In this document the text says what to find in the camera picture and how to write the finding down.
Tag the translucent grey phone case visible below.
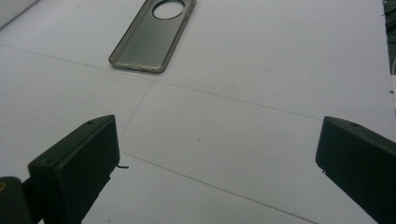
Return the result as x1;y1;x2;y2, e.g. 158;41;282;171
107;0;197;75

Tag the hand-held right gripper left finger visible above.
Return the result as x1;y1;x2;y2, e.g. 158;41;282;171
27;114;121;224

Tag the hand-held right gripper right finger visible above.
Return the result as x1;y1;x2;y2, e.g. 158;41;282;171
315;116;396;224

